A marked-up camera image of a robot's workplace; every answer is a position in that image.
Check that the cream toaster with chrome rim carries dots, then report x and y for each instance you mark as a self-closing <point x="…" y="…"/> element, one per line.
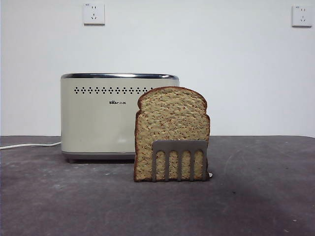
<point x="98" y="123"/>

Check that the white wall socket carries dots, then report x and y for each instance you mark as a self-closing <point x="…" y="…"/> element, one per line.
<point x="302" y="16"/>
<point x="93" y="14"/>

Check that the brown wholegrain bread slice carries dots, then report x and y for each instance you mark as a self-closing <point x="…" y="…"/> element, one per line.
<point x="172" y="118"/>

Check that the stainless steel toast rack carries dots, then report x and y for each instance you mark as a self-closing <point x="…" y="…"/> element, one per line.
<point x="178" y="145"/>

